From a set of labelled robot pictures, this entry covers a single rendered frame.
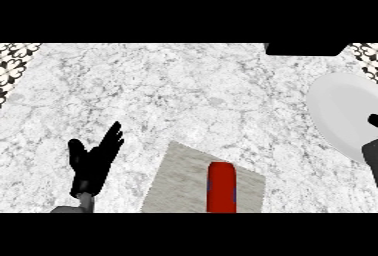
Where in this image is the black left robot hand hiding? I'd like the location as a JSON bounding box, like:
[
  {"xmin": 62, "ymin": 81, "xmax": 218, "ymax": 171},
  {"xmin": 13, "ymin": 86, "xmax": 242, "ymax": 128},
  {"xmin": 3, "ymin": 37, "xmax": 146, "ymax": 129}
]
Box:
[{"xmin": 66, "ymin": 120, "xmax": 125, "ymax": 200}]

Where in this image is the white plate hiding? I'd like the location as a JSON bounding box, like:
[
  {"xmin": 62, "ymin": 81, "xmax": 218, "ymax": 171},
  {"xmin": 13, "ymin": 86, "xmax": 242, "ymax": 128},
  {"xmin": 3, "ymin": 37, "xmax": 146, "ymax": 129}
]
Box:
[{"xmin": 304, "ymin": 72, "xmax": 378, "ymax": 166}]

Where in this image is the grey placemat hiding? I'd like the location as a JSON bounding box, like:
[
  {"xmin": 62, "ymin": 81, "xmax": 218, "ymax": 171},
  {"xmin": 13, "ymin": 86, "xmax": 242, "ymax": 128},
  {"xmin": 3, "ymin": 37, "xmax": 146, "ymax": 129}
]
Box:
[{"xmin": 140, "ymin": 139, "xmax": 267, "ymax": 214}]

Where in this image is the red elongated tomato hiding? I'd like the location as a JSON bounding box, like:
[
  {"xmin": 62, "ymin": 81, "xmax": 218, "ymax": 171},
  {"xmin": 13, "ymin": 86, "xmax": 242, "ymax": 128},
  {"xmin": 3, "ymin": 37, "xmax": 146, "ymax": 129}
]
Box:
[{"xmin": 205, "ymin": 161, "xmax": 237, "ymax": 214}]

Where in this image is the black appliance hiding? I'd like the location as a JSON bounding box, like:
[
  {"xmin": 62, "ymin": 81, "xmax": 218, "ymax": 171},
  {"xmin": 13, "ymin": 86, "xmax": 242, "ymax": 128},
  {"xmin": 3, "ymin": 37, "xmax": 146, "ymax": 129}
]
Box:
[{"xmin": 262, "ymin": 42, "xmax": 351, "ymax": 57}]

